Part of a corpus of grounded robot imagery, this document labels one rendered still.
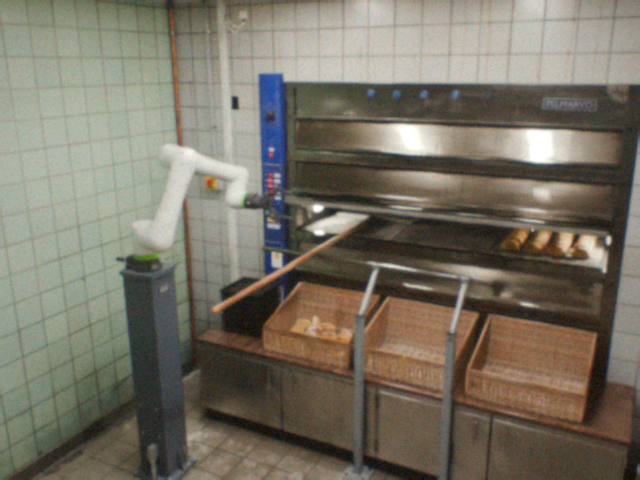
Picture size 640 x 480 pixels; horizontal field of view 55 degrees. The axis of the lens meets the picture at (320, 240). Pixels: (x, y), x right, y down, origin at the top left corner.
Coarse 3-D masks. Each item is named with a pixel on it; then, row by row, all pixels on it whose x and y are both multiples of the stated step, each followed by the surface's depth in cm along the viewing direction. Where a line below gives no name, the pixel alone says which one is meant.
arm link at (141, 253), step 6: (138, 222) 307; (144, 222) 305; (150, 222) 305; (132, 228) 305; (138, 228) 302; (132, 234) 307; (138, 234) 301; (132, 240) 308; (138, 240) 302; (132, 246) 309; (138, 246) 306; (138, 252) 307; (144, 252) 306; (150, 252) 307; (138, 258) 308; (144, 258) 308; (150, 258) 309
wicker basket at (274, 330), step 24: (312, 288) 391; (336, 288) 384; (288, 312) 385; (312, 312) 391; (336, 312) 384; (264, 336) 360; (312, 336) 345; (336, 336) 377; (312, 360) 348; (336, 360) 342
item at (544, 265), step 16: (352, 240) 374; (368, 240) 370; (384, 240) 369; (448, 256) 348; (464, 256) 344; (480, 256) 339; (496, 256) 337; (512, 256) 336; (560, 272) 322; (576, 272) 318; (592, 272) 314
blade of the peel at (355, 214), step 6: (342, 210) 435; (348, 210) 443; (354, 210) 442; (348, 216) 424; (354, 216) 422; (360, 216) 420; (366, 216) 418; (378, 216) 414; (384, 216) 425; (390, 216) 425; (396, 216) 425; (402, 216) 423; (408, 216) 423; (414, 216) 423; (390, 222) 411; (396, 222) 409; (402, 222) 407; (408, 222) 405; (414, 222) 409
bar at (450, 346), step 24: (360, 264) 333; (384, 264) 327; (360, 312) 318; (456, 312) 301; (360, 336) 317; (456, 336) 297; (360, 360) 321; (360, 384) 325; (360, 408) 329; (360, 432) 333; (360, 456) 338
